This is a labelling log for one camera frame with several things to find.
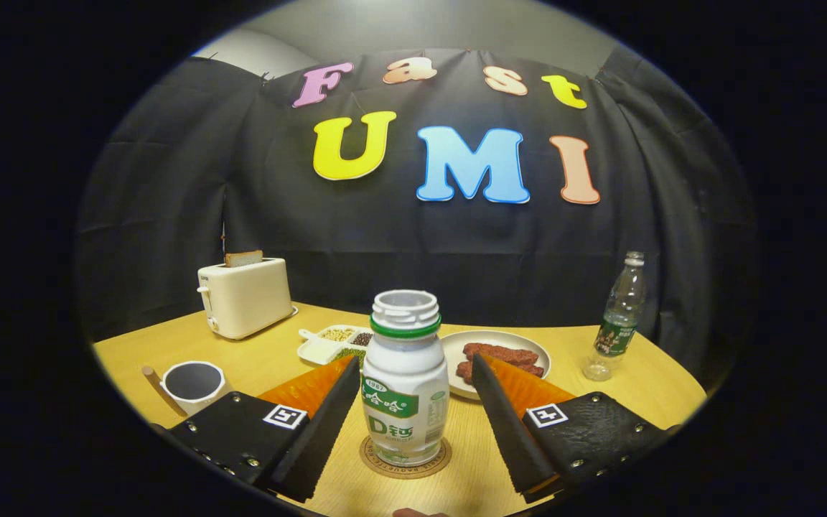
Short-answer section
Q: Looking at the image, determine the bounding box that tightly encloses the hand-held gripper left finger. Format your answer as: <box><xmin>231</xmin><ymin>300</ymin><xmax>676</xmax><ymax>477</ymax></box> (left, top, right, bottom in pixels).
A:
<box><xmin>151</xmin><ymin>355</ymin><xmax>362</xmax><ymax>503</ymax></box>

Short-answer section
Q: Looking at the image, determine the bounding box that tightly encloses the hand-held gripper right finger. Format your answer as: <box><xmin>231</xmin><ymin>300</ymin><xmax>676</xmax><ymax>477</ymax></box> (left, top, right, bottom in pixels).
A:
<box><xmin>471</xmin><ymin>353</ymin><xmax>680</xmax><ymax>503</ymax></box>

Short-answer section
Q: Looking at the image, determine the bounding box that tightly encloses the round wooden coaster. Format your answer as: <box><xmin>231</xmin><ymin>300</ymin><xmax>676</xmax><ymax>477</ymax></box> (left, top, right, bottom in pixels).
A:
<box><xmin>360</xmin><ymin>434</ymin><xmax>452</xmax><ymax>480</ymax></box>

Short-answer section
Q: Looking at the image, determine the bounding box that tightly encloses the white juice bottle green label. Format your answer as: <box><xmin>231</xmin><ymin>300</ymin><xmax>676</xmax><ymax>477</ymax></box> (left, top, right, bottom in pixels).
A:
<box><xmin>361</xmin><ymin>289</ymin><xmax>450</xmax><ymax>466</ymax></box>

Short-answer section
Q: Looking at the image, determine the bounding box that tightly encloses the white cup wooden handle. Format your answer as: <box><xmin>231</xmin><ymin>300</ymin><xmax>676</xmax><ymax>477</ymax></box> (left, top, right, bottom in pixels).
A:
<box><xmin>142</xmin><ymin>360</ymin><xmax>233</xmax><ymax>417</ymax></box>

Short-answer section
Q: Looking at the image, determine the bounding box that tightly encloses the clear plastic water bottle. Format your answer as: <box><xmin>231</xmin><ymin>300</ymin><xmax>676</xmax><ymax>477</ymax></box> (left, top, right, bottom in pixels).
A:
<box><xmin>583</xmin><ymin>251</ymin><xmax>647</xmax><ymax>382</ymax></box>

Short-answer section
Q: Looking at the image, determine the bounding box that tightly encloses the wooden table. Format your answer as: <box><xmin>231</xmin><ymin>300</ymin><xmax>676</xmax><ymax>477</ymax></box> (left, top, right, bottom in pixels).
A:
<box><xmin>92</xmin><ymin>302</ymin><xmax>707</xmax><ymax>517</ymax></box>

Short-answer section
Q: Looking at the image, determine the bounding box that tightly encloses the white divided dish of beans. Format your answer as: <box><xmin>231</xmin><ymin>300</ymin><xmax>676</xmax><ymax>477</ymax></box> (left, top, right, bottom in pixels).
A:
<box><xmin>296</xmin><ymin>324</ymin><xmax>375</xmax><ymax>367</ymax></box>

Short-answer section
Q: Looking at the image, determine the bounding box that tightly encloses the round white plate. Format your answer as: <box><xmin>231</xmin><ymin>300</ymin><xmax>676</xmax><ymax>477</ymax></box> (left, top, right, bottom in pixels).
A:
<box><xmin>439</xmin><ymin>330</ymin><xmax>551</xmax><ymax>401</ymax></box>

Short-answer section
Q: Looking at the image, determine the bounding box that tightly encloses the cream toaster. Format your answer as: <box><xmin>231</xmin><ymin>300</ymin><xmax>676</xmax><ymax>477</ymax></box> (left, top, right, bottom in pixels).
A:
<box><xmin>197</xmin><ymin>258</ymin><xmax>298</xmax><ymax>340</ymax></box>

